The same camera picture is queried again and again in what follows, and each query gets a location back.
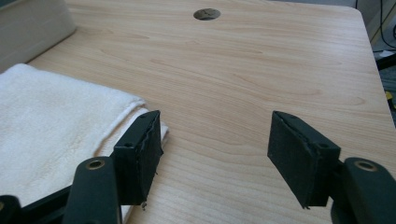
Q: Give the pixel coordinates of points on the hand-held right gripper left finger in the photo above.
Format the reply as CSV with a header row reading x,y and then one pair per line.
x,y
137,161

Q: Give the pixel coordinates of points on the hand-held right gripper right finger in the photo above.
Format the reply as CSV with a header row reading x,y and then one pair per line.
x,y
299,161

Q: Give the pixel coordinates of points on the white folded towel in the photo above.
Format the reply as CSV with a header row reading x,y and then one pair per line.
x,y
53,124

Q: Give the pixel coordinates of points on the white plastic box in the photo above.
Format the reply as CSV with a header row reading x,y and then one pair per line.
x,y
31,28

